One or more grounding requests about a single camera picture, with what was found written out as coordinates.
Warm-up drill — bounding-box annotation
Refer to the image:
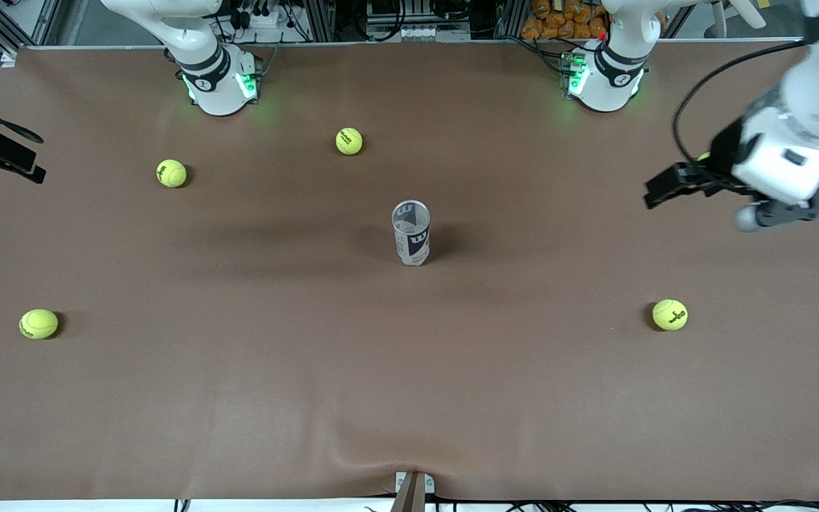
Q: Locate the clear tennis ball can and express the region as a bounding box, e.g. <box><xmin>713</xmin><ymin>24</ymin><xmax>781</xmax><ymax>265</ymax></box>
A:
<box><xmin>391</xmin><ymin>200</ymin><xmax>432</xmax><ymax>267</ymax></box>

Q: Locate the control box with green light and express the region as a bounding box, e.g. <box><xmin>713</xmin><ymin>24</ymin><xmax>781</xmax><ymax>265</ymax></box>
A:
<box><xmin>234</xmin><ymin>53</ymin><xmax>263</xmax><ymax>102</ymax></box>
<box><xmin>560</xmin><ymin>51</ymin><xmax>590</xmax><ymax>99</ymax></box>

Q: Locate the bag of orange objects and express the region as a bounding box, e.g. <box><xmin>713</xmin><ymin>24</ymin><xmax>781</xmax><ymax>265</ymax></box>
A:
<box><xmin>521</xmin><ymin>0</ymin><xmax>608</xmax><ymax>41</ymax></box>

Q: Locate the white plug socket strip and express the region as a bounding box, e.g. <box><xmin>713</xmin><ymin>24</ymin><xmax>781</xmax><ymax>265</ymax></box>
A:
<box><xmin>228</xmin><ymin>0</ymin><xmax>298</xmax><ymax>31</ymax></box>

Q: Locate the white power strip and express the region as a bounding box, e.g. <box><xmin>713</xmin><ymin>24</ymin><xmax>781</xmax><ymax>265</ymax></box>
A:
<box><xmin>367</xmin><ymin>23</ymin><xmax>471</xmax><ymax>42</ymax></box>

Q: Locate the brown table mat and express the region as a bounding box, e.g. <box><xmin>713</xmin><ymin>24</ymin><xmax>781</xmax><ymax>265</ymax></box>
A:
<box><xmin>0</xmin><ymin>39</ymin><xmax>819</xmax><ymax>502</ymax></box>

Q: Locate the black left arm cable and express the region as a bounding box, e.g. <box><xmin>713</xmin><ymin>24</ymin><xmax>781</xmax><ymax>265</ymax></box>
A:
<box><xmin>671</xmin><ymin>39</ymin><xmax>808</xmax><ymax>168</ymax></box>

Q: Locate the metal table clamp bracket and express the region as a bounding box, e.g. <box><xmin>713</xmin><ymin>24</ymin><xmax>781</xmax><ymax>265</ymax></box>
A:
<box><xmin>394</xmin><ymin>471</ymin><xmax>436</xmax><ymax>512</ymax></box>

